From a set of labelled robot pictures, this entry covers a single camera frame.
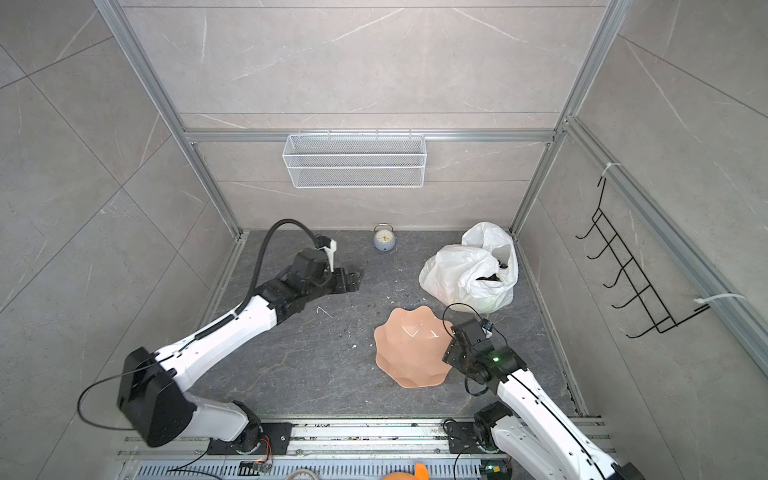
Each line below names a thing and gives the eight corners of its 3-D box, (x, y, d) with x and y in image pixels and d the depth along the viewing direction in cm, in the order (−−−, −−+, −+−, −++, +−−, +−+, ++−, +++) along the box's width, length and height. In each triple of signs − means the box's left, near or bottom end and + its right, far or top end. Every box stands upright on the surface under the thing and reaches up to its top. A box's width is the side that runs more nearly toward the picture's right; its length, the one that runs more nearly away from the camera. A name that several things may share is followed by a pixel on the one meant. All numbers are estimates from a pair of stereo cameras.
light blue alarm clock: (373, 251, 115) (372, 245, 112) (374, 228, 123) (374, 222, 120) (395, 251, 115) (395, 245, 112) (395, 228, 123) (395, 222, 120)
